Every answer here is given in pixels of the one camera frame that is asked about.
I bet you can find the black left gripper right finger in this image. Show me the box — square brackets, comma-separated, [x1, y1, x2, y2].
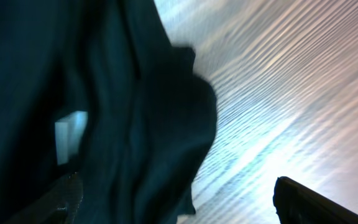
[273, 176, 358, 224]

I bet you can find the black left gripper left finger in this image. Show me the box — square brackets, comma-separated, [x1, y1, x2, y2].
[5, 173, 83, 224]

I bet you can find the black t-shirt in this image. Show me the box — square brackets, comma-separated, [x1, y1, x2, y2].
[0, 0, 217, 223]

